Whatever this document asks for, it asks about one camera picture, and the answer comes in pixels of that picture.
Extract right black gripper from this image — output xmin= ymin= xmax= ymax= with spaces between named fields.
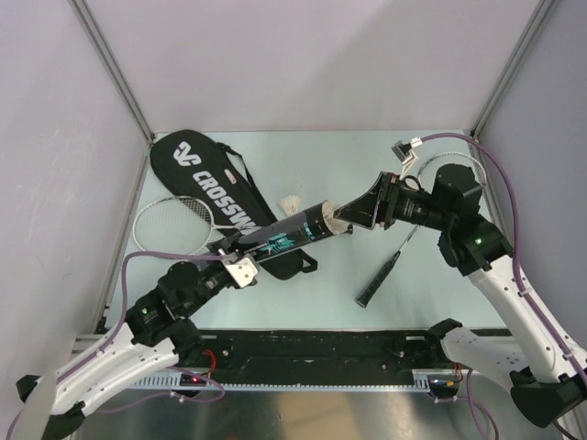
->
xmin=334 ymin=170 xmax=452 ymax=231

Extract white shuttlecock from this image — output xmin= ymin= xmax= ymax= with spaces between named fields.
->
xmin=322 ymin=200 xmax=354 ymax=235
xmin=279 ymin=194 xmax=301 ymax=216

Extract black shuttlecock tube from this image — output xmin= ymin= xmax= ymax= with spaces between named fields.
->
xmin=241 ymin=202 xmax=337 ymax=262

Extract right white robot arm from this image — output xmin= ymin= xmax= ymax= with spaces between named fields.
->
xmin=334 ymin=164 xmax=586 ymax=427

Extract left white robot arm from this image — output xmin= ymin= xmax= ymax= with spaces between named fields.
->
xmin=6 ymin=246 xmax=259 ymax=439

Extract left white badminton racket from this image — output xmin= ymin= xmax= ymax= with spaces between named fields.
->
xmin=131 ymin=195 xmax=357 ymax=254

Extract white badminton racket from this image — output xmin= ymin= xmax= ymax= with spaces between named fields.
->
xmin=131 ymin=195 xmax=357 ymax=254
xmin=355 ymin=151 xmax=487 ymax=308

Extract right white badminton racket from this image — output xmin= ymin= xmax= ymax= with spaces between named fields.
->
xmin=355 ymin=151 xmax=487 ymax=308

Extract black racket bag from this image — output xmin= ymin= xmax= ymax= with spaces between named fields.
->
xmin=150 ymin=129 xmax=318 ymax=281

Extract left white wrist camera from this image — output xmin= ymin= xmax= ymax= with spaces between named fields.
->
xmin=222 ymin=256 xmax=260 ymax=289

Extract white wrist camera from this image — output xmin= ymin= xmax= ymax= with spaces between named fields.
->
xmin=222 ymin=256 xmax=260 ymax=289
xmin=392 ymin=137 xmax=423 ymax=178

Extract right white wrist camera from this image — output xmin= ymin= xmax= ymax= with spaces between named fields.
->
xmin=392 ymin=137 xmax=423 ymax=178

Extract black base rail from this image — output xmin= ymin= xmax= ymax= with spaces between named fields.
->
xmin=184 ymin=330 xmax=464 ymax=388

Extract white slotted cable duct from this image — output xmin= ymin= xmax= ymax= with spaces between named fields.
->
xmin=118 ymin=369 xmax=435 ymax=391

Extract right aluminium corner post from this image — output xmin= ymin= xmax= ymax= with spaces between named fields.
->
xmin=470 ymin=0 xmax=560 ymax=138

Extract aluminium corner post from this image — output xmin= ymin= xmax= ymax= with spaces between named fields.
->
xmin=68 ymin=0 xmax=154 ymax=145
xmin=470 ymin=0 xmax=560 ymax=138

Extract left aluminium corner post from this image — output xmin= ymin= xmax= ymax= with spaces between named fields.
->
xmin=68 ymin=0 xmax=154 ymax=145

